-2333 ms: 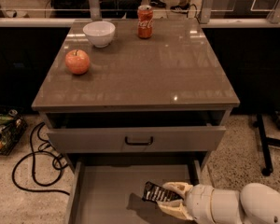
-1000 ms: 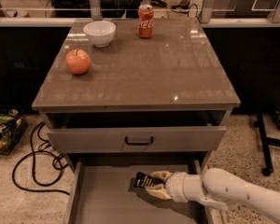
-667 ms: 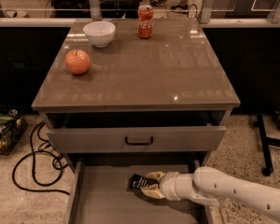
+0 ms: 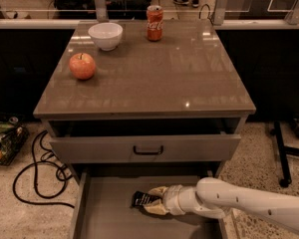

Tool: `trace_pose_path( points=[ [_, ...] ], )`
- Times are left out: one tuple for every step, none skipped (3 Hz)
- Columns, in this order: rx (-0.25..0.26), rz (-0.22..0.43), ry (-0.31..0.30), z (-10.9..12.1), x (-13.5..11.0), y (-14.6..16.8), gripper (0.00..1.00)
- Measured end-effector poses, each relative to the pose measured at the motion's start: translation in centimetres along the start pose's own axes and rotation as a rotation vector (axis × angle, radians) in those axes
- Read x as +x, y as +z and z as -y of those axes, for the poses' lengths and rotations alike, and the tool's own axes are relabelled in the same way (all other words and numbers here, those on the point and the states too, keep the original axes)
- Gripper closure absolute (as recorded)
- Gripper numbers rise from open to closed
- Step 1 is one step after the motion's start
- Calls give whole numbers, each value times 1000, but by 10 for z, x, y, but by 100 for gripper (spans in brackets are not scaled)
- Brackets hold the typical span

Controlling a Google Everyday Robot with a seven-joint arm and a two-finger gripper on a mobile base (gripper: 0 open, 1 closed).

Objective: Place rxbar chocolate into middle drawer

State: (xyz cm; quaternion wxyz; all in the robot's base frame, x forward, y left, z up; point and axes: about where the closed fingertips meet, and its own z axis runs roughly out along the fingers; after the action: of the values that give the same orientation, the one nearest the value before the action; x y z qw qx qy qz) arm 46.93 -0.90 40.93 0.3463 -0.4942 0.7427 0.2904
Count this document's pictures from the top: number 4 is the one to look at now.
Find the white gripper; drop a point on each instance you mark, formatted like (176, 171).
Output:
(171, 199)

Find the black rxbar chocolate bar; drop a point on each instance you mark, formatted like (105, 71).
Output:
(142, 198)

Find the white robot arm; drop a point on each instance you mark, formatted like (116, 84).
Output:
(212, 198)

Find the grey open middle drawer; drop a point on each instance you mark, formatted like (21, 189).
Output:
(104, 211)

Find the grey drawer cabinet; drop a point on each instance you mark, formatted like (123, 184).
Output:
(185, 75)

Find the grey top drawer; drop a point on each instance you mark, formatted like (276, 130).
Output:
(145, 140)

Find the black stand leg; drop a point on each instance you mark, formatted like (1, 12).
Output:
(283, 151)

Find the red apple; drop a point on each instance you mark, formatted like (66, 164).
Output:
(82, 66)

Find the white ceramic bowl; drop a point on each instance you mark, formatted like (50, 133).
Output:
(106, 36)

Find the red coca-cola can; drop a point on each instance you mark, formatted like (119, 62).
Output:
(154, 25)

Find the black office chair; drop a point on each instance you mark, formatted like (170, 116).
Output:
(71, 9)

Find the black wire basket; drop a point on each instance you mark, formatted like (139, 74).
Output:
(12, 137)

